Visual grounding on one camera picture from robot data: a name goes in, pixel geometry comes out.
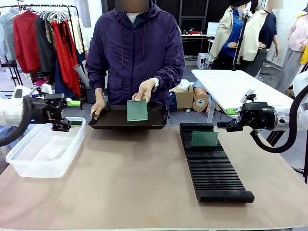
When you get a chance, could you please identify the green PCB board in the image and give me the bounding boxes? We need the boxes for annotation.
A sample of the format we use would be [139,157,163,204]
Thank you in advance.
[126,99,149,122]
[191,131,219,147]

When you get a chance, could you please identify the cream garment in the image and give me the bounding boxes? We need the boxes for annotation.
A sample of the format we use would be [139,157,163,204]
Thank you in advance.
[71,16,85,55]

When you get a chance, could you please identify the black jacket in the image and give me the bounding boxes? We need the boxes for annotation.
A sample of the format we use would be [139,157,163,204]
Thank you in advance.
[35,15,57,77]

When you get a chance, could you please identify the black slotted PCB rack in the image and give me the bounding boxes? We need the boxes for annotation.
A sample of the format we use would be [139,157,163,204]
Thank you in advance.
[179,122,255,203]

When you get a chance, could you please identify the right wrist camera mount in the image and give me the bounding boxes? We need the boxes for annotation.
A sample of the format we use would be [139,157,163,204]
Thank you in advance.
[240,88,257,104]

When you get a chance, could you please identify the red dress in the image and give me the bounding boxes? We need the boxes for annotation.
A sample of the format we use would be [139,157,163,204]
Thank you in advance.
[51,21,81,96]

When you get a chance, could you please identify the red coat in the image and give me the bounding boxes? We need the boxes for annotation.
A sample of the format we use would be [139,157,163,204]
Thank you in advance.
[13,11,41,74]

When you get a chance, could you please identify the mannequin pink sweater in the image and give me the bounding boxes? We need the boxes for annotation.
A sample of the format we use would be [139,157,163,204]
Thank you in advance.
[275,13,308,94]

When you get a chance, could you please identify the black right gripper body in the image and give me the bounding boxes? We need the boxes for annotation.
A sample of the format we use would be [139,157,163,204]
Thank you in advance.
[237,102,277,132]

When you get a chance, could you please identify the yellow garment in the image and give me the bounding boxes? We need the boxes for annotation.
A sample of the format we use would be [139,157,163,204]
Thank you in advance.
[297,13,308,65]

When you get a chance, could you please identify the grey storage bin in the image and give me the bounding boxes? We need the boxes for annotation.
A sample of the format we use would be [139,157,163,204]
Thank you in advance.
[84,86,108,104]

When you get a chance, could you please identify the person in purple jacket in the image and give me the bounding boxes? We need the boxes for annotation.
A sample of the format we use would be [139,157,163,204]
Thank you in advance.
[85,0,186,114]

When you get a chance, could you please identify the brown cardboard spool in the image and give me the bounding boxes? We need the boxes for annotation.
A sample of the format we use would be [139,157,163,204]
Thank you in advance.
[192,93,209,112]

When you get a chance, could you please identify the person's left hand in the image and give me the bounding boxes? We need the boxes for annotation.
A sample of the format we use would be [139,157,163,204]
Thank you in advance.
[132,79,156,102]

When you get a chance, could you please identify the mannequin beige jacket blue shirt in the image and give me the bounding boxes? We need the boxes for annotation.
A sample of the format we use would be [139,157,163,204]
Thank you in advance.
[208,0,246,70]

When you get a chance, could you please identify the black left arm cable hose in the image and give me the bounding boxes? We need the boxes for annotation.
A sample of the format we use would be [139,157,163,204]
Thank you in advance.
[0,95,33,147]

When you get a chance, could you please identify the light grey garment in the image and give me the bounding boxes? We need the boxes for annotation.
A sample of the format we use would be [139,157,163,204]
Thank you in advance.
[0,9,17,62]

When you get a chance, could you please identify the person's right forearm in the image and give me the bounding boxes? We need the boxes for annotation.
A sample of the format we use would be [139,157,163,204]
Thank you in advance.
[86,69,109,105]

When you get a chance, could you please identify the black plastic tray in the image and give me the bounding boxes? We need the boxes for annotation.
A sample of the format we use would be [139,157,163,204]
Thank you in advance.
[88,103,168,130]

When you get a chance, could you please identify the white side table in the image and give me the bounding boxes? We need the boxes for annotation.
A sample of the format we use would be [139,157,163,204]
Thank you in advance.
[191,69,295,123]

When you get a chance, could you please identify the bunch of white hangers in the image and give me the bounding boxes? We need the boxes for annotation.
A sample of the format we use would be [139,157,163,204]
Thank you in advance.
[39,11,70,22]

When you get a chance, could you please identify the person's left forearm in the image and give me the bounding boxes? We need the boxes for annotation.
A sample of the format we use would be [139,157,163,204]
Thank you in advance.
[151,64,185,93]

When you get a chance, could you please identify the white cube shelf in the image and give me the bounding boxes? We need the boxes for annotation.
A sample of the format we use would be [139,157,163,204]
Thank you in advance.
[197,52,212,69]

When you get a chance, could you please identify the black metal clothes rack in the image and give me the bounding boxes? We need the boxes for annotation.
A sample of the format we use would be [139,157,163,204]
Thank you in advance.
[0,4,84,110]

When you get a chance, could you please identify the person's right hand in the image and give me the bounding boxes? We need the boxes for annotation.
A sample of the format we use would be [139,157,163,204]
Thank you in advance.
[90,102,106,121]

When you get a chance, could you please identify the mannequin cream jacket navy top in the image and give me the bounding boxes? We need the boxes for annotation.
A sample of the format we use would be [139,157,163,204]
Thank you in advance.
[242,2,281,77]

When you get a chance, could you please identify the black pole stand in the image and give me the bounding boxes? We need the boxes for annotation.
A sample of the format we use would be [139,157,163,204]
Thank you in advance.
[232,12,250,72]

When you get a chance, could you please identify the cardboard box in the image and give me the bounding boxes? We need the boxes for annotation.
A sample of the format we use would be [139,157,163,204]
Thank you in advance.
[169,85,194,112]

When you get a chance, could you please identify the clear plastic storage box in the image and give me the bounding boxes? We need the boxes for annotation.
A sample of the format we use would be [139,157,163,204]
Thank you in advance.
[5,116,87,179]

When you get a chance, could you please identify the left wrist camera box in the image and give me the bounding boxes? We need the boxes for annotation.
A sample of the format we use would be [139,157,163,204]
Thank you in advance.
[44,93,65,101]

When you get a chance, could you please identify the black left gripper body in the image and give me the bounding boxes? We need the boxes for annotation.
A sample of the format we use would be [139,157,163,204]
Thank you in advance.
[31,98,67,125]

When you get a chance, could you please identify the white wrist watch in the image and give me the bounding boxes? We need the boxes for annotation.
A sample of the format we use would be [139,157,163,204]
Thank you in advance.
[149,77,160,92]

